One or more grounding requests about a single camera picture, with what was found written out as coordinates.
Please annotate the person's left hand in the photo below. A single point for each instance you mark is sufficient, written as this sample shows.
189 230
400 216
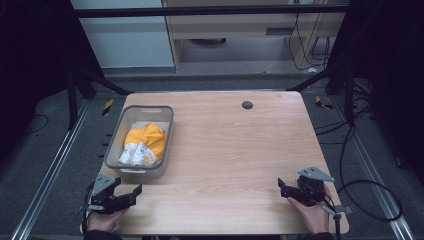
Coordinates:
103 220

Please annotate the black metal crossbar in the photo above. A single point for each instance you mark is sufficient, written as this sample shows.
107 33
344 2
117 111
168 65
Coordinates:
206 11

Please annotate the white cabinet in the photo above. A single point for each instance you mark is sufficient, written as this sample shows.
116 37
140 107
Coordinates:
123 36

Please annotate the wooden cabinet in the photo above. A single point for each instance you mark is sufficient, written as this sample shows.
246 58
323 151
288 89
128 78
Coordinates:
253 36

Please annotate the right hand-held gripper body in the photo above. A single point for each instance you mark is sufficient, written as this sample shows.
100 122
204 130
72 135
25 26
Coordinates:
309 188

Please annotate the yellow and black tape strip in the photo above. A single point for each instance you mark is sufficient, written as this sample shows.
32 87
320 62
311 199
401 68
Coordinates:
322 103
107 106

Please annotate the person's right hand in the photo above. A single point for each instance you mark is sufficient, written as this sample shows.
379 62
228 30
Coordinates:
310 216

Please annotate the yellow and white cloth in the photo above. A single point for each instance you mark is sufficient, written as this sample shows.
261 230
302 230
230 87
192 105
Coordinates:
144 144

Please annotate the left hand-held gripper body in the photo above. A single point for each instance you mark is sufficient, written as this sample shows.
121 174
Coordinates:
108 199

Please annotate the black metal stand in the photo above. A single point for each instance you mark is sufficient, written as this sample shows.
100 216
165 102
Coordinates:
76 96
340 86

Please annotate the aluminium floor rail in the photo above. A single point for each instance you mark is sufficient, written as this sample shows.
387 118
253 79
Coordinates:
373 170
50 173

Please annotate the grey plastic basket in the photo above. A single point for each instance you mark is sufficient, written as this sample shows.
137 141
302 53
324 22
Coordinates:
140 140

